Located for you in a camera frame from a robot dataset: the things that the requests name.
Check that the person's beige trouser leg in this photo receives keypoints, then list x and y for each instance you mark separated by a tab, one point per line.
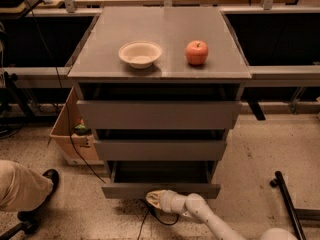
16	181

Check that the grey top drawer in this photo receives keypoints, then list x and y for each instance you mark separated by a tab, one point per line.
159	115

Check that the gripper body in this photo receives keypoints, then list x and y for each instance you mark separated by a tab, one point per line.
167	200

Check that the grey bottom drawer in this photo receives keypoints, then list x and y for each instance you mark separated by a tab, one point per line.
135	179

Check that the grey drawer cabinet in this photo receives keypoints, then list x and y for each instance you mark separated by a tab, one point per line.
100	75

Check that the green object in box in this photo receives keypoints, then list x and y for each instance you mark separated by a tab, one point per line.
81	129

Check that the grey drawer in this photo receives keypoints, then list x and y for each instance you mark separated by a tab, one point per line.
159	115
135	179
160	145

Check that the black shoe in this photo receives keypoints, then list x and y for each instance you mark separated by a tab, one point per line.
40	195

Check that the cardboard box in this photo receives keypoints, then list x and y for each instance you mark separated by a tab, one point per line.
75	149

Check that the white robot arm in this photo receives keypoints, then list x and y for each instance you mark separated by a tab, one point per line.
192	206

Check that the black metal bar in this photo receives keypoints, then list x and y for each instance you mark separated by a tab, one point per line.
279	182

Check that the red apple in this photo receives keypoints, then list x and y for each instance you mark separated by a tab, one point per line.
196	52

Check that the grey middle drawer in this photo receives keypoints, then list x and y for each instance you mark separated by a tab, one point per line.
160	145

